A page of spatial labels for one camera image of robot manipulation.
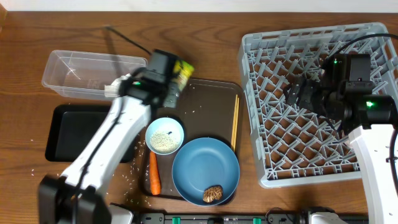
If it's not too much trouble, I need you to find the black rail with green clips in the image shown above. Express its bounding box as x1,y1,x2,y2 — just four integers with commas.
108,203,371,224

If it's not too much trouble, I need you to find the yellow green foil wrapper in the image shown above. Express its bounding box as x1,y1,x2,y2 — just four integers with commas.
172,60,195,91

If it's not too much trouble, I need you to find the clear plastic bin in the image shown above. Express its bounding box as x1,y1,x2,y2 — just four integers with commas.
42,50,147,101

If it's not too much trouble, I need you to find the light blue rice bowl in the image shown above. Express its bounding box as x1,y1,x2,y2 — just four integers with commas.
145,117,185,155

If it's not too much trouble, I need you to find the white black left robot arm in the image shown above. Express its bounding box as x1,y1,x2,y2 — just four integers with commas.
38,49,193,223

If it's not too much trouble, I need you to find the orange carrot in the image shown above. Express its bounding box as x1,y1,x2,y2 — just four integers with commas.
149,151,161,195

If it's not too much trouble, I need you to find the dark brown tray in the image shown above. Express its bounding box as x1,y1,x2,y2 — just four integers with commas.
139,79,244,200

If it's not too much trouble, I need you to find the grey dishwasher rack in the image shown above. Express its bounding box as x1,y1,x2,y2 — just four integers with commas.
238,22,397,188

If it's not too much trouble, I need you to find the blue plate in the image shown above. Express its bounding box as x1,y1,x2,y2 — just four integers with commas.
172,138,240,207

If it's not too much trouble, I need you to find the white tissue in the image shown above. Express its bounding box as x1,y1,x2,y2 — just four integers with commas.
104,74,131,98

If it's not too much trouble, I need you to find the black bin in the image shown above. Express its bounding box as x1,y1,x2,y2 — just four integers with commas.
45,105,110,162

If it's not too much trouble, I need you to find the black camera cable right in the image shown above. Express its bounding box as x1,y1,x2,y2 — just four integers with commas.
332,33,398,60

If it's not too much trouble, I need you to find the brown shiitake mushroom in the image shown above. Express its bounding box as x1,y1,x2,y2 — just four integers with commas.
203,185,223,203

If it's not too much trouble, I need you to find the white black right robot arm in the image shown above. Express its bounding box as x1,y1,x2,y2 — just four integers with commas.
283,54,397,223

